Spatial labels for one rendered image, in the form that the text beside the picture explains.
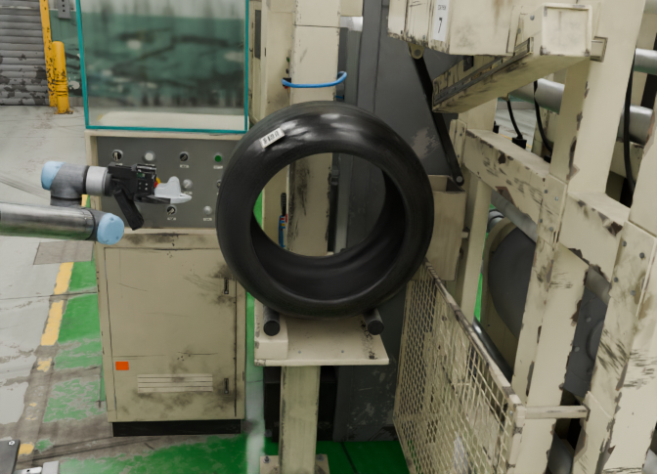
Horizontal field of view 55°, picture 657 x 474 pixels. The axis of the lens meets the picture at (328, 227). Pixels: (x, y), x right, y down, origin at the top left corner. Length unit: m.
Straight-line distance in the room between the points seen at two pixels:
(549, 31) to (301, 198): 0.97
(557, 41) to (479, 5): 0.16
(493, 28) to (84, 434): 2.26
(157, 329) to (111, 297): 0.21
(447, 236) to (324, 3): 0.78
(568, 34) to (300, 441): 1.66
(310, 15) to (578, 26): 0.83
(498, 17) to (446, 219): 0.82
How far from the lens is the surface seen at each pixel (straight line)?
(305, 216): 1.95
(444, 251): 2.00
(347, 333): 1.87
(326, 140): 1.52
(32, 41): 10.57
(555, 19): 1.25
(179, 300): 2.44
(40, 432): 2.95
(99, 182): 1.67
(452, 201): 1.95
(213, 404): 2.68
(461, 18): 1.28
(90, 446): 2.82
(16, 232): 1.47
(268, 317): 1.70
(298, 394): 2.25
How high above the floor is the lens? 1.72
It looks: 20 degrees down
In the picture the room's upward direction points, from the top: 3 degrees clockwise
